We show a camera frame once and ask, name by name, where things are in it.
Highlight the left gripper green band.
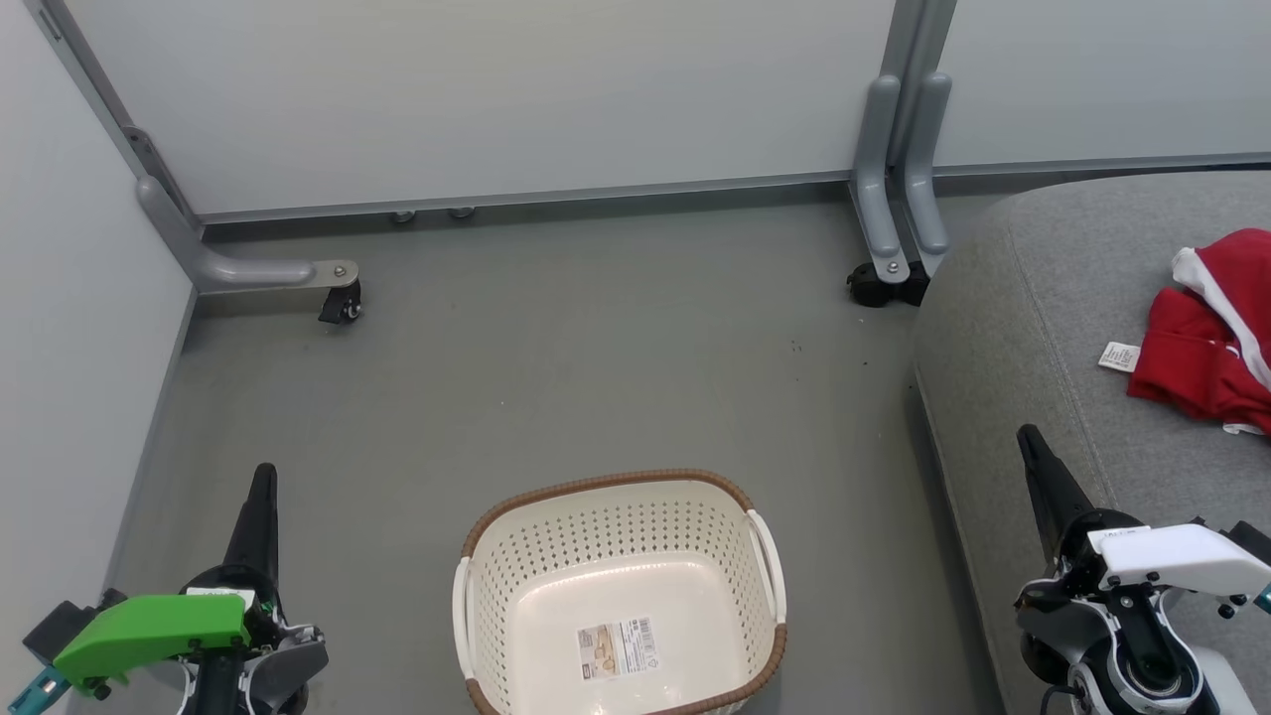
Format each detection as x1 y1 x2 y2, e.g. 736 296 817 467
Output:
54 462 287 697

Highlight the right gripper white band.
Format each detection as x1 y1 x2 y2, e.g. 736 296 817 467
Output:
1016 424 1271 598

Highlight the red white clothing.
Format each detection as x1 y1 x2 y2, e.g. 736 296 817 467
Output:
1097 227 1271 437

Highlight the cream laundry basket brown rim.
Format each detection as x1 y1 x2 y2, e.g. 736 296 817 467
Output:
452 468 789 715

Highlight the printed basket label sticker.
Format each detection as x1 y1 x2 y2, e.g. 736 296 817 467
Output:
577 615 662 683

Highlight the grey fabric sofa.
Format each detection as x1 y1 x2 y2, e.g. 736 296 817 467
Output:
911 170 1271 715

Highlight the long grey partition foot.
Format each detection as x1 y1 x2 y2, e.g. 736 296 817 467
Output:
136 176 361 296

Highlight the black double caster wheel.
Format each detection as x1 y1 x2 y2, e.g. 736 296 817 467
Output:
845 259 931 309

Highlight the upright grey partition foot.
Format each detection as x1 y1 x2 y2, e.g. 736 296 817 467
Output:
851 74 912 287
903 71 955 256

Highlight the left camera cable teal plug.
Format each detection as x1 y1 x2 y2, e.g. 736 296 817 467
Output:
4 663 72 713

